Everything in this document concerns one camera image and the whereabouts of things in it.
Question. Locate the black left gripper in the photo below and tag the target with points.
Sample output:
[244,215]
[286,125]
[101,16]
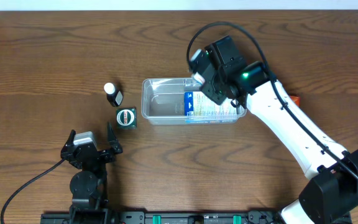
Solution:
[109,157]

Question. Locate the green Zam-Buk tin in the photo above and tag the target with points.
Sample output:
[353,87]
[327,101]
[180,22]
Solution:
[126,118]

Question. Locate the dark bottle white cap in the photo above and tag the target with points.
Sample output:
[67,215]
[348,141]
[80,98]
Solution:
[113,94]

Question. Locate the green white medicine box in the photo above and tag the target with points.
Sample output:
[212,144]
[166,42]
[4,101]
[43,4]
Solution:
[198,78]

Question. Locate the clear plastic container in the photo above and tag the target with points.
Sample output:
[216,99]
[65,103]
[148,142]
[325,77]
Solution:
[163,100]

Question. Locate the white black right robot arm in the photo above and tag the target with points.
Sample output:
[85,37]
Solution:
[332,171]

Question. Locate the blue fever patch box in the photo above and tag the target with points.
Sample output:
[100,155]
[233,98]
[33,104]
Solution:
[199,109]

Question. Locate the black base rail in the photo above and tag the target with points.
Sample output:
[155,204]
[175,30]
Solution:
[252,217]

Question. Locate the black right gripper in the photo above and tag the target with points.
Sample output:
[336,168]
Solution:
[214,92]

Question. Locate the red white medicine box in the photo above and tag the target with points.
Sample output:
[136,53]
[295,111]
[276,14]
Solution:
[296,100]

